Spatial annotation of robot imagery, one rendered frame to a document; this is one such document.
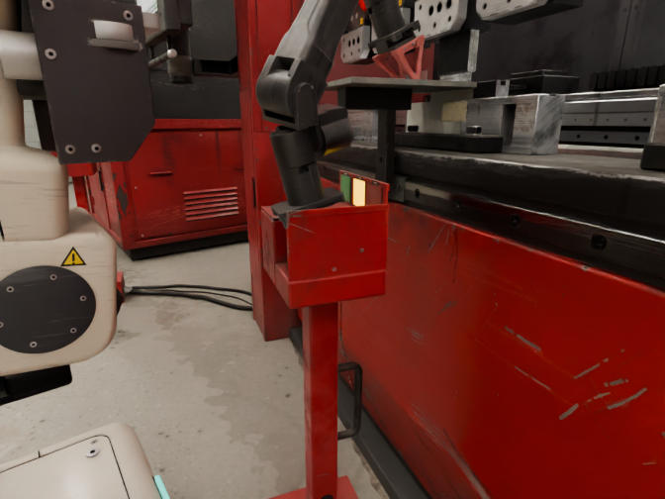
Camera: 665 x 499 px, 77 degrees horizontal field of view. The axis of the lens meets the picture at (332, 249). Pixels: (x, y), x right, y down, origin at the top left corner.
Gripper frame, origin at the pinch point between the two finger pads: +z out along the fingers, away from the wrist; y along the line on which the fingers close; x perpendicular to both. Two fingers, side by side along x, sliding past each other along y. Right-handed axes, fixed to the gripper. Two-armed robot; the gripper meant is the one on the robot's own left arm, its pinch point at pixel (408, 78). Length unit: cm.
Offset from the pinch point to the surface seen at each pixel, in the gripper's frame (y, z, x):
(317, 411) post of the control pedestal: -16, 41, 51
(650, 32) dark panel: -5, 18, -60
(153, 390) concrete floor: 66, 62, 100
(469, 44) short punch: -5.2, -0.8, -11.9
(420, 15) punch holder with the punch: 7.3, -8.9, -12.0
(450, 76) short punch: 1.1, 4.3, -10.2
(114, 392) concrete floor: 70, 56, 111
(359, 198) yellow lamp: -14.2, 10.7, 24.8
